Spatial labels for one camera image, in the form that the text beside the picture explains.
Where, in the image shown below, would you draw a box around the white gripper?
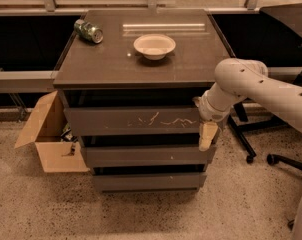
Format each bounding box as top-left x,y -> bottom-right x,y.
192,90 -> 231,151

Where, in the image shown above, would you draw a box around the grey top drawer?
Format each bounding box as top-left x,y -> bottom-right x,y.
64,106 -> 204,136

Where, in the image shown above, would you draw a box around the grey drawer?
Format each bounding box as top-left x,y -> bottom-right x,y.
64,106 -> 204,136
93,172 -> 207,192
81,145 -> 216,168

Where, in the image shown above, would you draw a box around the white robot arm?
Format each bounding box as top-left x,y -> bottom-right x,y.
194,58 -> 302,240

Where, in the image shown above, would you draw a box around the grey middle drawer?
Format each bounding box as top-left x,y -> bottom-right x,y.
81,145 -> 216,168

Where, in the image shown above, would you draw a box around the grey drawer cabinet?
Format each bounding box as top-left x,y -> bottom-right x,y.
54,10 -> 233,177

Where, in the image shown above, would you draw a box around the grey bottom drawer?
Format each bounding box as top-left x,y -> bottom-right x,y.
93,172 -> 207,192

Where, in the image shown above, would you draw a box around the open cardboard box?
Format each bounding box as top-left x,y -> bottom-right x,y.
15,91 -> 89,173

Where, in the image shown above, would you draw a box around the black table leg with caster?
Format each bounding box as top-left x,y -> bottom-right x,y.
227,103 -> 277,164

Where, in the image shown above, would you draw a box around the black office chair base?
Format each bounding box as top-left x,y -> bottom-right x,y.
266,150 -> 302,232

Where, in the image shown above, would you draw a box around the white paper bowl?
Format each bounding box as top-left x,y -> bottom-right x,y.
133,34 -> 176,60

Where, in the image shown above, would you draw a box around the green soda can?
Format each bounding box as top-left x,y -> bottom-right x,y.
74,19 -> 103,44

